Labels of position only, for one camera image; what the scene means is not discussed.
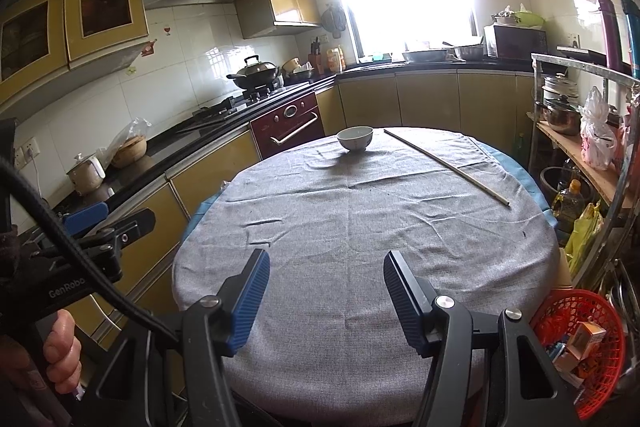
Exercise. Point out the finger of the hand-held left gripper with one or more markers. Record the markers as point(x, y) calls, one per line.
point(127, 227)
point(85, 216)

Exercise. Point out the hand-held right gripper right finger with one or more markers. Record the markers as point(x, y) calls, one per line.
point(400, 302)

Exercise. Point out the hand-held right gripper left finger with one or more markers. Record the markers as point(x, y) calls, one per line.
point(250, 302)

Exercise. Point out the white medicine box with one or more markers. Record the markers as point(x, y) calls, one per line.
point(567, 362)

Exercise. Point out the orange cardboard box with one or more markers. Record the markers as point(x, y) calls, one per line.
point(585, 339)

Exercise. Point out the red plastic basket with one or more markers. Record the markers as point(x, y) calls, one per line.
point(595, 307)

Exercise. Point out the person's left hand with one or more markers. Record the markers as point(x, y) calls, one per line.
point(62, 347)

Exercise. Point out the beige slow cooker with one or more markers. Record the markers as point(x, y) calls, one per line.
point(87, 174)

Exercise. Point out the grey tablecloth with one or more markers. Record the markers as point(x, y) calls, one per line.
point(350, 217)

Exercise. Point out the long thin wooden stick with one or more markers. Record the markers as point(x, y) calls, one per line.
point(447, 167)

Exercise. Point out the black gas stove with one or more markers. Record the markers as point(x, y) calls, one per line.
point(225, 109)

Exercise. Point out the white bowl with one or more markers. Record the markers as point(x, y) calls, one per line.
point(355, 138)

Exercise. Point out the blue table cover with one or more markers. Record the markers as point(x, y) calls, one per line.
point(525, 177)

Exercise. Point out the dark red oven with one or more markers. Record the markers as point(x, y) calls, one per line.
point(287, 119)

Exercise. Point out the dark round pot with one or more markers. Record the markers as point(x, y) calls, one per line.
point(550, 182)

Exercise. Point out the cooking oil bottle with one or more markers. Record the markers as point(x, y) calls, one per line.
point(570, 202)

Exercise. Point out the green bottle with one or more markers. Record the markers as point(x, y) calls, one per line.
point(522, 147)

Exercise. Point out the yellow plastic bag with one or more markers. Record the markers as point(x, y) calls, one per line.
point(585, 232)

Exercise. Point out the black wok with lid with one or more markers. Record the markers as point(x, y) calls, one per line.
point(257, 72)

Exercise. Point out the pan with bowls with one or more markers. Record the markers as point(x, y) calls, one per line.
point(297, 69)

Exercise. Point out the steel pot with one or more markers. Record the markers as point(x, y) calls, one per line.
point(562, 117)

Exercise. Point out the metal basin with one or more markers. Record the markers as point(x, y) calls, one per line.
point(427, 54)

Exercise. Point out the yellow seasoning packet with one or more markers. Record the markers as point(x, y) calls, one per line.
point(334, 59)

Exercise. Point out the knife block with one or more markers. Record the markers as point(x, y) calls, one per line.
point(315, 57)

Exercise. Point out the metal tray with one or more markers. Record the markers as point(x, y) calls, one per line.
point(470, 52)

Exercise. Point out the white pink plastic bag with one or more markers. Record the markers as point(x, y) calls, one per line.
point(597, 132)

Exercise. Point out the red shelf plastic bag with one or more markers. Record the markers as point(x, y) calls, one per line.
point(627, 132)

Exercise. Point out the black microwave oven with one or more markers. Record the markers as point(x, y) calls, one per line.
point(517, 42)

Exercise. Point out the dark round hanging utensil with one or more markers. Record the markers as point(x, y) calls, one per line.
point(334, 18)

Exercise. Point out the metal shelf rack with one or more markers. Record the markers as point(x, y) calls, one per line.
point(575, 59)

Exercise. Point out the white dishes on microwave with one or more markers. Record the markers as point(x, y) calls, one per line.
point(505, 16)

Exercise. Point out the flat black tray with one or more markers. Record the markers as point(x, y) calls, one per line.
point(582, 54)

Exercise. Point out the green container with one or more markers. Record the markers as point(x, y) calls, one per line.
point(529, 18)

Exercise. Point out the maroon thermos flask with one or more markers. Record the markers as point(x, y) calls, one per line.
point(612, 32)

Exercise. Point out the teal thermos flask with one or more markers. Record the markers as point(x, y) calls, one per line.
point(632, 37)

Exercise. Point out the white wall socket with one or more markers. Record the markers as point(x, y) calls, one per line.
point(27, 152)

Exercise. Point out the red wall sticker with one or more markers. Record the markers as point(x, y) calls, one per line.
point(148, 49)

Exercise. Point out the yellow picture-door wall cabinet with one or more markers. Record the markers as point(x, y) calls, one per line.
point(75, 22)

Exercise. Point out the wine glass wall sticker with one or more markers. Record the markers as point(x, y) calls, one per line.
point(167, 28)

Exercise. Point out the small yellow wall cabinet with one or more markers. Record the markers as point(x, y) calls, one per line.
point(280, 7)

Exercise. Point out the small wall socket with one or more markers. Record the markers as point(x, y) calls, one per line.
point(575, 41)

